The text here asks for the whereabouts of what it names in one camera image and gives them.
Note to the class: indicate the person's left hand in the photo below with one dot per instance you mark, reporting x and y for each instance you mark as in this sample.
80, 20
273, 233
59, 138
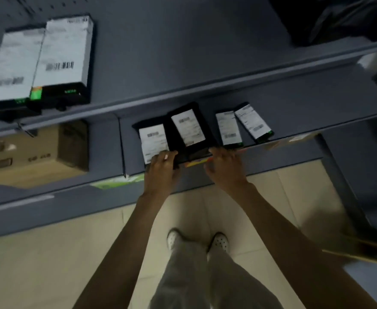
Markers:
161, 175

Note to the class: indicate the person's white shoe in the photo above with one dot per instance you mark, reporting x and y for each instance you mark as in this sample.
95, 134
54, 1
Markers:
219, 242
174, 238

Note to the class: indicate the person's left white shoe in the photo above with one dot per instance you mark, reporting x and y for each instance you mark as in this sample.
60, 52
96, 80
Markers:
174, 238

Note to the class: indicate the large black packet white label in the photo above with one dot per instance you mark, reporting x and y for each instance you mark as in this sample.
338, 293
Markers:
188, 130

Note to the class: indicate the pale shelf edge label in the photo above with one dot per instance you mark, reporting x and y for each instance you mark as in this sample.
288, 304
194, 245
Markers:
293, 139

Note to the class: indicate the person's left fingers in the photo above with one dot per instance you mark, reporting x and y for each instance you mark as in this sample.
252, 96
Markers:
164, 156

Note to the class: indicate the person's right hand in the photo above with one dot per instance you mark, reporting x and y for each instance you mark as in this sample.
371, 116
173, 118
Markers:
228, 172

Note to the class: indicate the person's right white shoe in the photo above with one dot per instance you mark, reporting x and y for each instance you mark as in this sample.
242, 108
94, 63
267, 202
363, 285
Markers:
219, 242

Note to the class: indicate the person's right fingers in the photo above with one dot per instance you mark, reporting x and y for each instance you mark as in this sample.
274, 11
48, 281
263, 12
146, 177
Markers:
219, 153

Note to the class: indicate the yellow shelf edge label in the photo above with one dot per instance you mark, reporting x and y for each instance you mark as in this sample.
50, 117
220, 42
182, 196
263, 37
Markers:
196, 162

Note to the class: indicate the person's right forearm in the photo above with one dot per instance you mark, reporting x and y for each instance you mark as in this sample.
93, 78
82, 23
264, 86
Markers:
291, 250

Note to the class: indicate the black box white label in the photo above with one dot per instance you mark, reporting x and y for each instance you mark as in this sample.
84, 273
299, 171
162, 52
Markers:
63, 56
9, 70

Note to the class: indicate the dark bag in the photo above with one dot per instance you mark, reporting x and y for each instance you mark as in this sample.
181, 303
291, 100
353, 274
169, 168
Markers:
343, 16

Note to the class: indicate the person's left forearm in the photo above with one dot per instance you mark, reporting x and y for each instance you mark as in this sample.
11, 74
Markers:
124, 250

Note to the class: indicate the slim black packet white label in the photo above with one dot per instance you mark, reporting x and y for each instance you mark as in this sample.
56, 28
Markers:
253, 122
228, 128

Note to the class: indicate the wooden stick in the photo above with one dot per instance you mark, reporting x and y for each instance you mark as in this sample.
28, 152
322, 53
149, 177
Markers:
359, 254

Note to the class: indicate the green shelf edge label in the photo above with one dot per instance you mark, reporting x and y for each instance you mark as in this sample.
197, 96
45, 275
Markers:
119, 182

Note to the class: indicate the person's light grey trousers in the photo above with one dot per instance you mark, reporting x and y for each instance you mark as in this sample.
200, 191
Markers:
214, 279

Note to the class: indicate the brown cardboard box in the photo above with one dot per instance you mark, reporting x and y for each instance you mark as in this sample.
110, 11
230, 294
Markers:
37, 154

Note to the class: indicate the grey metal shelf unit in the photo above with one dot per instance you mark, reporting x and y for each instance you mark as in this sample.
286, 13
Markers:
188, 54

